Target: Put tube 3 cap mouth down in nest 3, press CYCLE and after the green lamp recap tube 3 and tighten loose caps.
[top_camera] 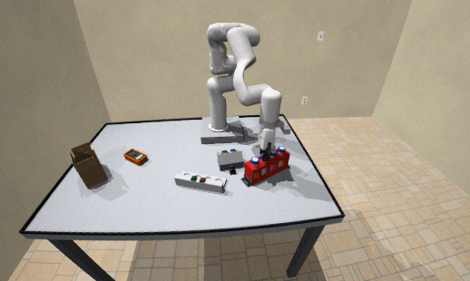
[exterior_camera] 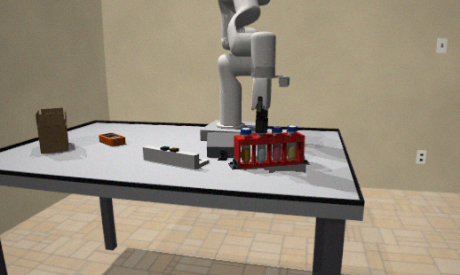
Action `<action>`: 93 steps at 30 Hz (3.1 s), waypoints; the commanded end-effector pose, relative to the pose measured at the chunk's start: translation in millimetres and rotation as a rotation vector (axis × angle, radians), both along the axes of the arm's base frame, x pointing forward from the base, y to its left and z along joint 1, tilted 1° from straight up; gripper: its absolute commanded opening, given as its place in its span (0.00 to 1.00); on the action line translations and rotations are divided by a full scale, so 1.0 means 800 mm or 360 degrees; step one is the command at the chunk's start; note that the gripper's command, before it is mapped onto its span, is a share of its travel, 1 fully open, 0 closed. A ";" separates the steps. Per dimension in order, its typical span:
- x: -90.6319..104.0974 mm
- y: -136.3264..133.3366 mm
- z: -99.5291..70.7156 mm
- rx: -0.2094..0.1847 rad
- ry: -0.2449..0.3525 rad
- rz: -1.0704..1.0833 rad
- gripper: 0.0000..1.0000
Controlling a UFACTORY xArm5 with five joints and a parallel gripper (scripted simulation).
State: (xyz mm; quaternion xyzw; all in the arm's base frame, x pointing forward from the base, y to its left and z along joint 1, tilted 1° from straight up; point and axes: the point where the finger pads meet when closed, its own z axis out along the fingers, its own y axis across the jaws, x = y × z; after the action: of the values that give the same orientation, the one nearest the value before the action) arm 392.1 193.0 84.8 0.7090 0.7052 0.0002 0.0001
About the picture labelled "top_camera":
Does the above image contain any red tube rack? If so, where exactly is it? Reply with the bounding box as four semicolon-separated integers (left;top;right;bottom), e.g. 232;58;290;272
244;149;290;186

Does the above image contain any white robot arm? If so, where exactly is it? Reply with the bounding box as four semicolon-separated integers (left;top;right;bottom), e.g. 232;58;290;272
207;23;291;135

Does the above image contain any brown cardboard box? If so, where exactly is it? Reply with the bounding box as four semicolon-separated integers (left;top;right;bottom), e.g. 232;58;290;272
69;142;108;189

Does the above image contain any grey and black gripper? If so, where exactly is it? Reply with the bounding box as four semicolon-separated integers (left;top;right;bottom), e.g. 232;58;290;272
258;125;276;161

